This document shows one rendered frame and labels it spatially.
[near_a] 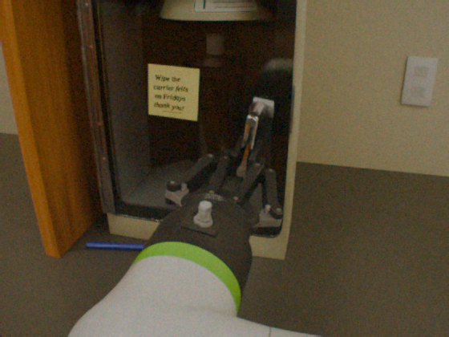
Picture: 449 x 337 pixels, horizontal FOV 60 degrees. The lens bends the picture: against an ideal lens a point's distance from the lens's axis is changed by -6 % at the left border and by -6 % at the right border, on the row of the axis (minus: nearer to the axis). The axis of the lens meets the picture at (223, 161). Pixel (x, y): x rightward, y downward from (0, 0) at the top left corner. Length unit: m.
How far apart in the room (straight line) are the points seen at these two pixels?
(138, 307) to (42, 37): 0.48
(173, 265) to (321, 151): 0.81
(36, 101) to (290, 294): 0.47
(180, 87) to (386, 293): 0.44
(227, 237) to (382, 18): 0.75
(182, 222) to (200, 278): 0.06
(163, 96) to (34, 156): 0.22
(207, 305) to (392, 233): 0.58
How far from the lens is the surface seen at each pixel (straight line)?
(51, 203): 0.70
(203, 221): 0.33
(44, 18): 0.66
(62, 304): 0.66
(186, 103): 0.59
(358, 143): 1.06
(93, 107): 0.66
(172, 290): 0.27
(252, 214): 0.42
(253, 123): 0.52
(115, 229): 0.77
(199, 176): 0.48
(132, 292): 0.27
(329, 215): 0.83
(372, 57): 1.00
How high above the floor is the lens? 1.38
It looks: 25 degrees down
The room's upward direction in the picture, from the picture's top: straight up
